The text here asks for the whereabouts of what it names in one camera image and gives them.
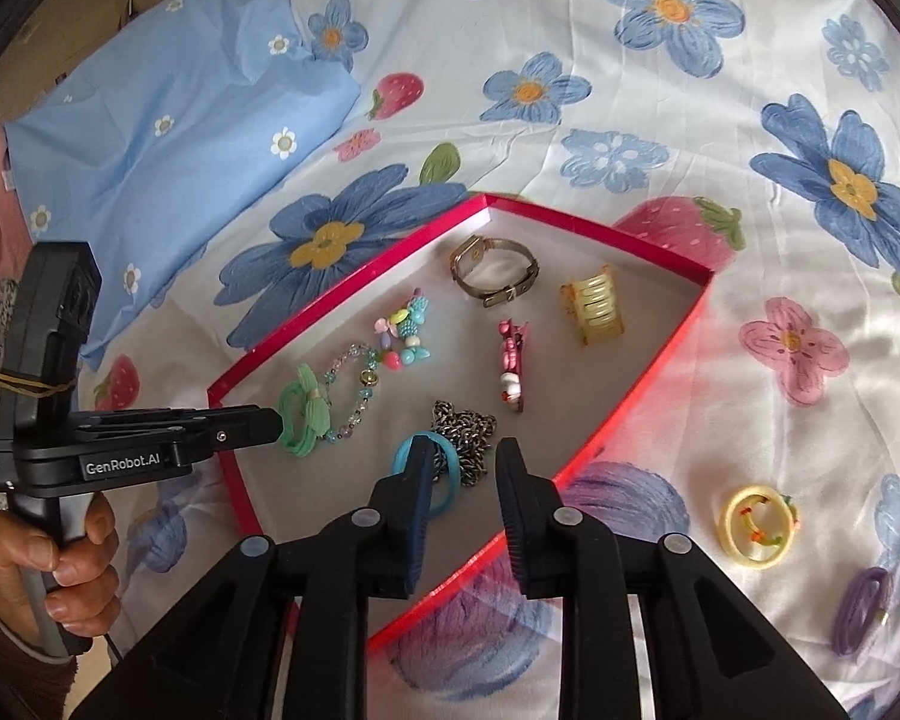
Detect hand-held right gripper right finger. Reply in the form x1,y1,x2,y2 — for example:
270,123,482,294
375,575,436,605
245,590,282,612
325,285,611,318
495,436,852,720

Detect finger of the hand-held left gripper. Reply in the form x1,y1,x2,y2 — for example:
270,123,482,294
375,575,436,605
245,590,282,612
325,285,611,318
172,407,284,460
75,403,271,430

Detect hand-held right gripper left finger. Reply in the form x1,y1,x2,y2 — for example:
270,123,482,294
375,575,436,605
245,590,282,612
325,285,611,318
67,435,437,720

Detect blue ring hair tie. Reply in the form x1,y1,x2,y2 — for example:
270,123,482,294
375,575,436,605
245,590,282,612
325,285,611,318
391,431,466,518

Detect green bow hair clip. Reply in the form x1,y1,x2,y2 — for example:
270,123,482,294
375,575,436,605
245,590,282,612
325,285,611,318
276,364,328,460

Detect silver chain necklace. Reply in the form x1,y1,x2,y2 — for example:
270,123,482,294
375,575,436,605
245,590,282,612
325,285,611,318
429,399,500,488

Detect crystal bead bracelet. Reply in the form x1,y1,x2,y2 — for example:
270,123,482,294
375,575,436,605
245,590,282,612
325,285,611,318
316,343,382,443

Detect pink heart hair clip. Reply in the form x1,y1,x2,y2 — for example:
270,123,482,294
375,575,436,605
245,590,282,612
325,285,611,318
495,319,532,413

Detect colourful beaded bracelet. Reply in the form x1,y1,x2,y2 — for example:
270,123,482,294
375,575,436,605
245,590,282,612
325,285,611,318
371,286,434,371

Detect yellow claw hair clip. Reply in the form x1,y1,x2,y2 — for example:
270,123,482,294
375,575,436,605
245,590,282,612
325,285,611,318
559,265,625,350

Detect red shallow box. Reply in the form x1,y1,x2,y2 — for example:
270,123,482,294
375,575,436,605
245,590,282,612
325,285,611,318
206,193,715,650

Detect gold mesh band watch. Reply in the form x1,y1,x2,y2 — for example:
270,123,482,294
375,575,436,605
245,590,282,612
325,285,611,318
450,234,539,308

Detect person's left forearm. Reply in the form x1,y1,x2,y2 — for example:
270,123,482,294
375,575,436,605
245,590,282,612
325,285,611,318
0,570,80,720

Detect person's left hand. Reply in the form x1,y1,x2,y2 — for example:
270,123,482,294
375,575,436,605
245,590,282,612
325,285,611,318
0,497,121,640

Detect light blue flower pillow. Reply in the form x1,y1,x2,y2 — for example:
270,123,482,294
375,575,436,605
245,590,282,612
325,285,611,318
4,0,362,372

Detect yellow hair tie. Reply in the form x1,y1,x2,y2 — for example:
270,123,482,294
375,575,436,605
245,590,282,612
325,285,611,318
720,484,802,568

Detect purple bow hair tie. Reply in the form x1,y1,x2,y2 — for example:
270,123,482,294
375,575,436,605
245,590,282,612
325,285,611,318
830,566,895,657

